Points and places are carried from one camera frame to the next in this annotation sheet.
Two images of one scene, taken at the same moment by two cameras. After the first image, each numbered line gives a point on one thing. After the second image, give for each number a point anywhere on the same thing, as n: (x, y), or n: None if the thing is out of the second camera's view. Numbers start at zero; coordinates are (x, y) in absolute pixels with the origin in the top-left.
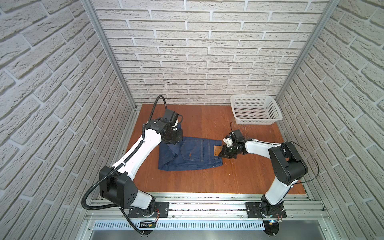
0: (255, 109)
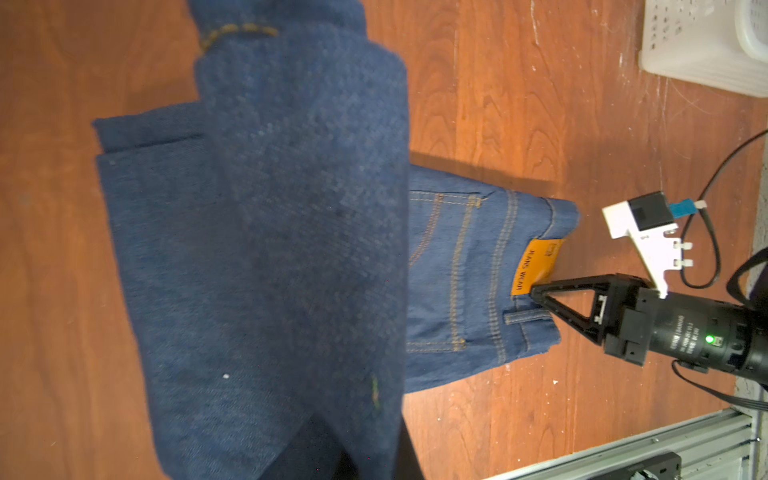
0: (722, 44)
